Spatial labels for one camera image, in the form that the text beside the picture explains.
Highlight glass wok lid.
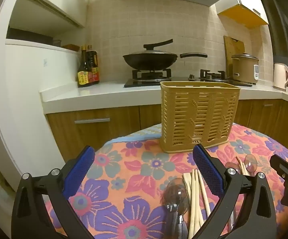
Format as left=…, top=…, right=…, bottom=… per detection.
left=124, top=39, right=178, bottom=56

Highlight white kitchen countertop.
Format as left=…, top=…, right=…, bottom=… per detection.
left=40, top=78, right=288, bottom=120

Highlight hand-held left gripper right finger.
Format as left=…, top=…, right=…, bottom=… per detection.
left=191, top=144, right=276, bottom=239

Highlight yellow and white wall cabinet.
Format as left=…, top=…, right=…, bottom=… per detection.
left=215, top=0, right=269, bottom=29

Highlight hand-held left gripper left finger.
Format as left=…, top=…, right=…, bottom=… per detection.
left=11, top=145, right=96, bottom=239

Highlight light blue towel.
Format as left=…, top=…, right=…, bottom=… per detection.
left=116, top=124, right=162, bottom=143

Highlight floral printed cloth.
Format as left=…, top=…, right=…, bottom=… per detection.
left=43, top=123, right=288, bottom=239

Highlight white tall cabinet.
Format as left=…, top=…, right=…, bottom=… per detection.
left=0, top=0, right=95, bottom=195

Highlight brown rice cooker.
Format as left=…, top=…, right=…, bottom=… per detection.
left=231, top=53, right=259, bottom=85

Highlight large soy sauce bottle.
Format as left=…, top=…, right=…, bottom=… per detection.
left=85, top=45, right=100, bottom=84

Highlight black wok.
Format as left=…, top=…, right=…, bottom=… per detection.
left=123, top=52, right=208, bottom=71

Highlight wooden base cabinets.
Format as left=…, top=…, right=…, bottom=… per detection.
left=45, top=98, right=288, bottom=165

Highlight tan plastic utensil basket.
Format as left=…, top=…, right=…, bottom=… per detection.
left=159, top=81, right=241, bottom=154

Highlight metal drawer handle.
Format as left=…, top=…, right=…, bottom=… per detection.
left=75, top=118, right=110, bottom=124

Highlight slim soy sauce bottle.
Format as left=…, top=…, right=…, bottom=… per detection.
left=77, top=45, right=90, bottom=88

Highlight wooden cutting board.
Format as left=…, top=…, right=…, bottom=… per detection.
left=223, top=35, right=245, bottom=74

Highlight dark window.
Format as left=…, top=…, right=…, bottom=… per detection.
left=259, top=0, right=288, bottom=64

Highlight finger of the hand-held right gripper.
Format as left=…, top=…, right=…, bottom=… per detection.
left=270, top=154, right=288, bottom=192

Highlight black gas stove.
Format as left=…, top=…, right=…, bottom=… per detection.
left=123, top=68, right=253, bottom=88

